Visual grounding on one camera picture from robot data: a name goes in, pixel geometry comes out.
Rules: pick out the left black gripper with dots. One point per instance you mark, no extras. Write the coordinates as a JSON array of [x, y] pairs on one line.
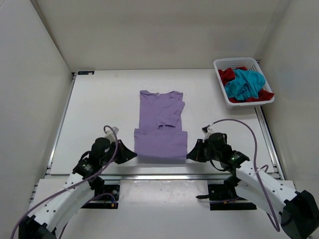
[[125, 154]]

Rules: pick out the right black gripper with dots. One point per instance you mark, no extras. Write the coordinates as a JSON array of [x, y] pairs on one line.
[[196, 154]]

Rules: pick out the purple t-shirt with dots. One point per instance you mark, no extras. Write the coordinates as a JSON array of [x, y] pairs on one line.
[[159, 137]]

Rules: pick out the red t-shirt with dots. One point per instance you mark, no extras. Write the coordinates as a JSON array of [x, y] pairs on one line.
[[228, 75]]

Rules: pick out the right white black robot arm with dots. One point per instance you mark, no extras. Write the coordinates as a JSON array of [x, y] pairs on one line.
[[296, 212]]

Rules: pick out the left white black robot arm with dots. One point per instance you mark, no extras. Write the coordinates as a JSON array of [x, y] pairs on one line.
[[83, 185]]

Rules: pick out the teal t-shirt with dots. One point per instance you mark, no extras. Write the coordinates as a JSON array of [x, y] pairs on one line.
[[247, 84]]

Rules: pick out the dark label sticker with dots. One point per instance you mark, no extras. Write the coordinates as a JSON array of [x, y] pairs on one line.
[[86, 73]]

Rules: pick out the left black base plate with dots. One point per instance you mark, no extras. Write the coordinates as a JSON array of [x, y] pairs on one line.
[[105, 198]]

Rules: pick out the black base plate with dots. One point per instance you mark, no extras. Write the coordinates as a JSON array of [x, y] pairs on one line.
[[105, 198], [224, 198]]

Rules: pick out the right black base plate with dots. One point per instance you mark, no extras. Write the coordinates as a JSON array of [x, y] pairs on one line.
[[224, 198]]

